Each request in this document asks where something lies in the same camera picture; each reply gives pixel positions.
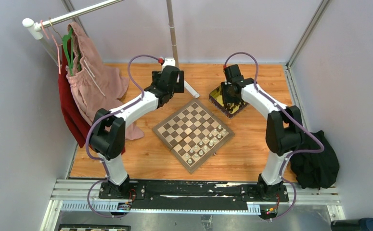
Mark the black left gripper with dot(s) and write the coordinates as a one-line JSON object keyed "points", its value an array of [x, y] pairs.
{"points": [[178, 88]]}

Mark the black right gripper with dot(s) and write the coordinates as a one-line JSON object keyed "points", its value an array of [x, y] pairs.
{"points": [[226, 98]]}

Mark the wooden chess board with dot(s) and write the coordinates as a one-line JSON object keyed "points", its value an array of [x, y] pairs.
{"points": [[193, 134]]}

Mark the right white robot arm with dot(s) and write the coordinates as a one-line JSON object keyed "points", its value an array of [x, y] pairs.
{"points": [[283, 135]]}

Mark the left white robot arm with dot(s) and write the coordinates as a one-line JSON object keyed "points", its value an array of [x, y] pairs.
{"points": [[107, 134]]}

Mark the pink hanging garment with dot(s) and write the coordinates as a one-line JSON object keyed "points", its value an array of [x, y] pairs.
{"points": [[93, 84]]}

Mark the red hanging garment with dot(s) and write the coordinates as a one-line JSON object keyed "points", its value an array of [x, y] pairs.
{"points": [[73, 118]]}

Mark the green clothes hanger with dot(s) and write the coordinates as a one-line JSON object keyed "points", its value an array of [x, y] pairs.
{"points": [[71, 51]]}

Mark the black crumpled cloth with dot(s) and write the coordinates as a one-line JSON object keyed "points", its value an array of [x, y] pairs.
{"points": [[318, 170]]}

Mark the white clothes rack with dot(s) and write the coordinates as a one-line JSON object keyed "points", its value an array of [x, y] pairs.
{"points": [[38, 32]]}

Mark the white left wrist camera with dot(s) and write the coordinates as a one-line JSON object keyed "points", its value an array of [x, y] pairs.
{"points": [[169, 61]]}

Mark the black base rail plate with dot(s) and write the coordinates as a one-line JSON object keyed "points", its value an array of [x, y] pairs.
{"points": [[191, 195]]}

